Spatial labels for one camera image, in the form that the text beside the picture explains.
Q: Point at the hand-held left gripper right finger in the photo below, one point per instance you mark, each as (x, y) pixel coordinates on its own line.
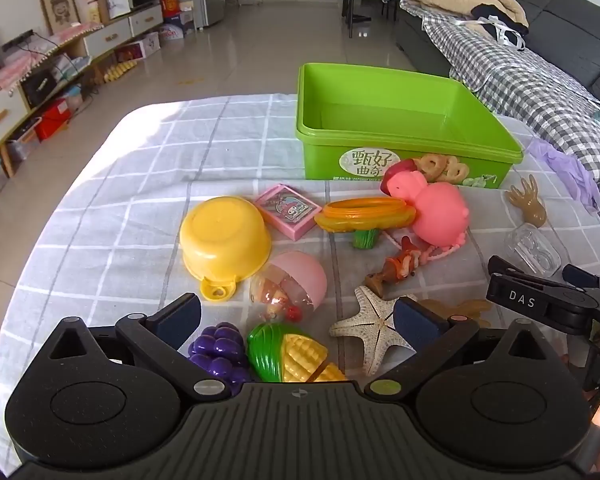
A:
(417, 322)

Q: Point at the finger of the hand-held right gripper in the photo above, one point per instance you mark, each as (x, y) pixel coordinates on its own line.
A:
(585, 280)
(505, 266)

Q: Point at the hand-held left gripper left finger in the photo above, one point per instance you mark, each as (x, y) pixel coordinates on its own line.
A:
(177, 322)

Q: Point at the beige starfish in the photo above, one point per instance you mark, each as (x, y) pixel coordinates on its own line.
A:
(372, 327)

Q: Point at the purple toy grapes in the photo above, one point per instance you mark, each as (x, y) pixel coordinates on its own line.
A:
(220, 352)

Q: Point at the pink pig toy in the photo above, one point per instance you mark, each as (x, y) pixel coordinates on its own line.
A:
(437, 210)

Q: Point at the yellow plastic toy bowl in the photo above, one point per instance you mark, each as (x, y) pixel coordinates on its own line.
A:
(220, 240)

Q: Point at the yellow green toy corn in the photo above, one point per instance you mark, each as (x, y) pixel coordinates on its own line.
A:
(290, 355)

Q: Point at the pink clear capsule toy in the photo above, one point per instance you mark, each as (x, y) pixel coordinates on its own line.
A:
(300, 280)

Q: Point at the green plastic box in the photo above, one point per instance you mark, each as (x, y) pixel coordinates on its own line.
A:
(380, 110)

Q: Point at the clear plastic case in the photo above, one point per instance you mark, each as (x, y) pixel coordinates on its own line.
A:
(532, 250)

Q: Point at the orange fox figurine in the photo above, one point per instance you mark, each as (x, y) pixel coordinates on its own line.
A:
(397, 267)

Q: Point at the brown rubber hand toy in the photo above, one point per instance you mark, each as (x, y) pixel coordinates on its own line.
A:
(530, 207)

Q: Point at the purple cloth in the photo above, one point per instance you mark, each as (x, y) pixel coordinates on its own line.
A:
(567, 170)

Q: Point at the orange yellow flower toy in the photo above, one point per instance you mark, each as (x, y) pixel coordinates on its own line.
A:
(360, 215)

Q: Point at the grey checked tablecloth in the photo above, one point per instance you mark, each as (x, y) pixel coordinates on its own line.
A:
(145, 185)

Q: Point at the pink card toy box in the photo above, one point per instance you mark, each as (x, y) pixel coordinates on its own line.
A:
(287, 210)

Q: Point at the grey checked blanket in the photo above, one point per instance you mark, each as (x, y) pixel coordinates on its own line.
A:
(520, 90)

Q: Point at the red storage box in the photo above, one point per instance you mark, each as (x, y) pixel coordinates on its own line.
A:
(54, 120)

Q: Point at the black white garment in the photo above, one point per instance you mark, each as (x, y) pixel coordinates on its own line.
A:
(500, 22)

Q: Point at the dark grey sofa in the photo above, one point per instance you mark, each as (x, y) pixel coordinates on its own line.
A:
(575, 30)

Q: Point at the small clear storage bin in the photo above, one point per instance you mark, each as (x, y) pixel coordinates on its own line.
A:
(72, 97)

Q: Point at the row of yellow toy ducks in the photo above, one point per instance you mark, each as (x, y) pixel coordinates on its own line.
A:
(120, 70)

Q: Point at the black box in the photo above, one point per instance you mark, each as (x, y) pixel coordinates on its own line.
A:
(37, 87)

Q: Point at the white red cardboard box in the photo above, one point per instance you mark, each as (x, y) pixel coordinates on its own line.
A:
(140, 47)

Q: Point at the red white carton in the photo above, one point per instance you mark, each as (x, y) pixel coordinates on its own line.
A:
(172, 31)

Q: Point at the white wooden tv cabinet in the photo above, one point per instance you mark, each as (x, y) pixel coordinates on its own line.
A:
(115, 35)

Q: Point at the blue white carton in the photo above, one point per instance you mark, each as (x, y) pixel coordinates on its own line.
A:
(187, 21)

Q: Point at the pink table runner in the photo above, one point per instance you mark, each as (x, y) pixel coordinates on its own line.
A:
(25, 57)

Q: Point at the framed girl picture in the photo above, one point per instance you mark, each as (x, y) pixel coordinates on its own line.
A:
(60, 10)

